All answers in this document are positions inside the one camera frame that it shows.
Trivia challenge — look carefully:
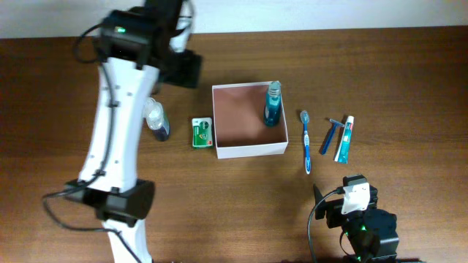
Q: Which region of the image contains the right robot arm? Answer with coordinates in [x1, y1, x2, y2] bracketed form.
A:
[307, 175, 399, 263]

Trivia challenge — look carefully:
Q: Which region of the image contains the white cardboard box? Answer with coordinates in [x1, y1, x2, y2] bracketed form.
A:
[211, 81, 289, 159]

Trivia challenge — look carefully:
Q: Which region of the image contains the clear purple liquid bottle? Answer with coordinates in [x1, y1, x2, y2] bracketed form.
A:
[143, 97, 170, 142]

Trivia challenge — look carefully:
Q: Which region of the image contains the blue disposable razor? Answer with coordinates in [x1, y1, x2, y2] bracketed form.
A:
[320, 118, 344, 155]

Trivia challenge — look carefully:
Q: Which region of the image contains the teal mouthwash bottle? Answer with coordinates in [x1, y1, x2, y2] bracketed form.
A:
[264, 81, 282, 126]

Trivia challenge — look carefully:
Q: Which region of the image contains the white teal toothpaste tube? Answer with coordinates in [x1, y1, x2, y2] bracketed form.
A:
[334, 115, 355, 164]

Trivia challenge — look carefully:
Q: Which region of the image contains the green white small box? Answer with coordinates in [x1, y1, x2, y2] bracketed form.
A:
[192, 118, 214, 148]

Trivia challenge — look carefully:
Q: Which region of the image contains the blue white toothbrush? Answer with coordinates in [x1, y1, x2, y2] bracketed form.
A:
[300, 110, 312, 175]

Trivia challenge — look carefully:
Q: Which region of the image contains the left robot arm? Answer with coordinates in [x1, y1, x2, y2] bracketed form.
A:
[65, 1, 201, 262]

